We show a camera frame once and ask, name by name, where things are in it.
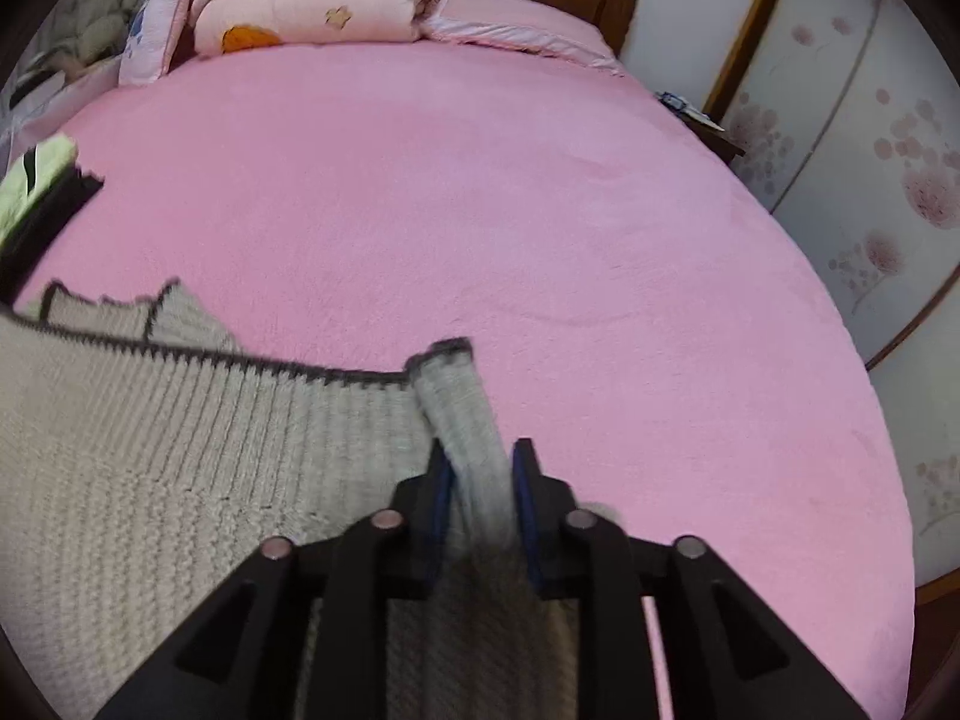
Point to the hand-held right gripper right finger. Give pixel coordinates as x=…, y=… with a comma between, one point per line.
x=526, y=525

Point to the dark wooden nightstand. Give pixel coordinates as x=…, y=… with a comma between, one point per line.
x=712, y=139

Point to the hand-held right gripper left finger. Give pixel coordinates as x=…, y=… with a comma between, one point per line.
x=439, y=532

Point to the bed with pink sheet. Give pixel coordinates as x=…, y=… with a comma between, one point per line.
x=487, y=202

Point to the white bedside desk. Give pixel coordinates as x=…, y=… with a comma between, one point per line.
x=45, y=109

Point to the grey knit cardigan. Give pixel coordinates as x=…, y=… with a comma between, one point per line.
x=150, y=465

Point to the green and black folded jacket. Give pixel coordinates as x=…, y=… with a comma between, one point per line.
x=37, y=195

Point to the floral wardrobe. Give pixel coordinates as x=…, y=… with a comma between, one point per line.
x=862, y=127

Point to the folded pink quilt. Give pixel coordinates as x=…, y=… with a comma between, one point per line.
x=300, y=11

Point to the pink pillow with bag print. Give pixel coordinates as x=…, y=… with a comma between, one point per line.
x=154, y=37

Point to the papers on nightstand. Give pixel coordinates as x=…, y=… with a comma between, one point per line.
x=686, y=109

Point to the beige puffer jacket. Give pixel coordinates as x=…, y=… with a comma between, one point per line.
x=97, y=15

